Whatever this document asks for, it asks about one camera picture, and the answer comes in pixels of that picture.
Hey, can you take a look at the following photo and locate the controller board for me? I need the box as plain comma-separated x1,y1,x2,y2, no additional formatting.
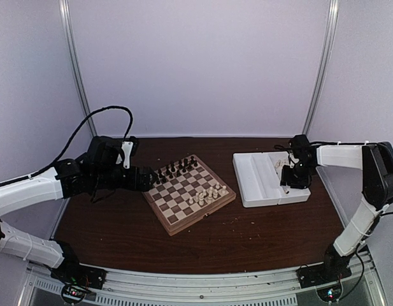
61,284,87,303
317,285,342,303

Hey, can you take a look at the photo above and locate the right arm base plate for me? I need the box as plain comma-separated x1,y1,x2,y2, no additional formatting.
296,264,352,288

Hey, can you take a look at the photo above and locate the row of dark chess pieces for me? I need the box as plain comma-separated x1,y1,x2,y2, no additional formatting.
154,156,199,186

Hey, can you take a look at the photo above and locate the aluminium frame post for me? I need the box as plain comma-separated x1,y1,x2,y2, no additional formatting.
303,0,339,135
58,0,99,140

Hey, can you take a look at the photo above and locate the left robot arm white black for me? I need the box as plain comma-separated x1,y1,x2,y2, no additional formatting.
0,136,157,283

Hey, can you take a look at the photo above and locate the pile of white chess pieces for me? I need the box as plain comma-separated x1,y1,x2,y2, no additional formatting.
274,158,290,168

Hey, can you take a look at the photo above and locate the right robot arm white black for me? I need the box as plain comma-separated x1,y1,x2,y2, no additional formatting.
275,135,393,282

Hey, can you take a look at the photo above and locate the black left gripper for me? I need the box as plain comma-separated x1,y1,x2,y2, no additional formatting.
92,165,158,192

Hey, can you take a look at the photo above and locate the wooden chess board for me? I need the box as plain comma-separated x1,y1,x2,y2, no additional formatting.
143,155,236,236

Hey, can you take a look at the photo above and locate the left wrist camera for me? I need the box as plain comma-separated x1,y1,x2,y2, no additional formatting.
120,136,139,169

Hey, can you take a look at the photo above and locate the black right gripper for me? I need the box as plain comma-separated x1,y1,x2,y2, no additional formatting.
281,161,316,189

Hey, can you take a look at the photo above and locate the right controller board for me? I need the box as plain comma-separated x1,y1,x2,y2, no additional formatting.
317,285,342,303

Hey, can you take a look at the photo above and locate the right aluminium frame post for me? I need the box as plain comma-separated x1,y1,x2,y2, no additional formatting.
303,0,339,135

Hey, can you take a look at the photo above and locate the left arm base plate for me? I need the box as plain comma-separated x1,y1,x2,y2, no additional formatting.
50,263,106,289

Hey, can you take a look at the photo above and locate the white plastic tray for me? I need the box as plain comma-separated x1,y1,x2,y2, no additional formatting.
232,152,311,208

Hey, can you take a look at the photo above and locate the white chess piece on board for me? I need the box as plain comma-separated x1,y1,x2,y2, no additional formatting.
208,186,214,197

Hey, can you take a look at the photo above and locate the front aluminium rail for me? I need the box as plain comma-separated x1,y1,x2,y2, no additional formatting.
19,250,391,306

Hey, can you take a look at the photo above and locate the white chess queen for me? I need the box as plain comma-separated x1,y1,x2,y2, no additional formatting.
198,193,204,207

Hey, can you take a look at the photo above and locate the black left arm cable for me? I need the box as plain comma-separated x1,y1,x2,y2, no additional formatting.
29,106,134,178

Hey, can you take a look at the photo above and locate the left controller board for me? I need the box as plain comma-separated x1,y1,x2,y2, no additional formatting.
61,284,87,303

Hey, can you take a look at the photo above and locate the left aluminium frame post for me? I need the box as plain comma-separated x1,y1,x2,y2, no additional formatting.
58,0,99,140

